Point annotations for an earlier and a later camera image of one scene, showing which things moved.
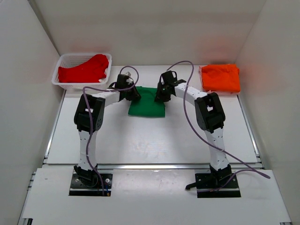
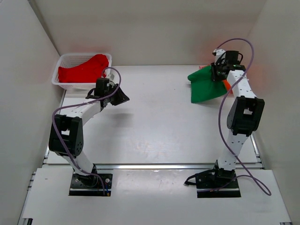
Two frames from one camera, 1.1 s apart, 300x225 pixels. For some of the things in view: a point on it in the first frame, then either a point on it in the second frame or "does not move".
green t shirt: x=146 y=106 to x=203 y=86
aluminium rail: x=150 y=166 does not move
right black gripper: x=159 y=97 to x=213 y=67
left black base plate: x=79 y=188 does not move
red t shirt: x=91 y=71 does not move
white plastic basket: x=68 y=60 does not move
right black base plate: x=205 y=182 does not move
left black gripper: x=135 y=96 to x=122 y=97
